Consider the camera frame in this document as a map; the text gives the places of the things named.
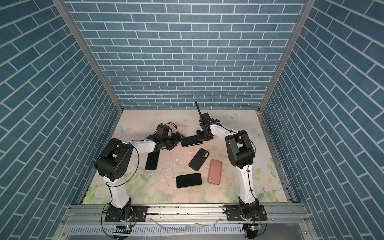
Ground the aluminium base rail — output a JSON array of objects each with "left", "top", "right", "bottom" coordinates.
[{"left": 54, "top": 203, "right": 317, "bottom": 240}]

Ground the black phone case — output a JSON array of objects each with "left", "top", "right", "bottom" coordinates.
[{"left": 189, "top": 149, "right": 210, "bottom": 171}]

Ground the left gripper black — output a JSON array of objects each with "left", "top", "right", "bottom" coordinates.
[{"left": 161, "top": 130, "right": 186, "bottom": 150}]

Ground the pink phone case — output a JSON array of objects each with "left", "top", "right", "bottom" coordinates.
[{"left": 208, "top": 160, "right": 223, "bottom": 186}]

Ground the left controller board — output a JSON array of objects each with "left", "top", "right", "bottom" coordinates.
[{"left": 113, "top": 225, "right": 133, "bottom": 235}]

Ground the black phone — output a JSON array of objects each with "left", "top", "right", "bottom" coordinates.
[
  {"left": 176, "top": 173, "right": 202, "bottom": 189},
  {"left": 145, "top": 151, "right": 160, "bottom": 171},
  {"left": 181, "top": 135, "right": 203, "bottom": 148}
]

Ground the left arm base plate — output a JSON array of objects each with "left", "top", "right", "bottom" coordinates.
[{"left": 103, "top": 206, "right": 148, "bottom": 223}]

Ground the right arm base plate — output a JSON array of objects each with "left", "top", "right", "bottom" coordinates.
[{"left": 222, "top": 204, "right": 268, "bottom": 222}]

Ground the controller board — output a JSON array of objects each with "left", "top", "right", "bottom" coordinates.
[
  {"left": 113, "top": 225, "right": 133, "bottom": 235},
  {"left": 243, "top": 224, "right": 260, "bottom": 240}
]

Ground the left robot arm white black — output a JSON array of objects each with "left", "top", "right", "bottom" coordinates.
[{"left": 95, "top": 123, "right": 185, "bottom": 215}]

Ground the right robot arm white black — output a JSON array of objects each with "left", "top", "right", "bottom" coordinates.
[{"left": 197, "top": 113, "right": 261, "bottom": 219}]

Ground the right controller board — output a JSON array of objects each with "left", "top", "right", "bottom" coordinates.
[{"left": 243, "top": 224, "right": 260, "bottom": 240}]

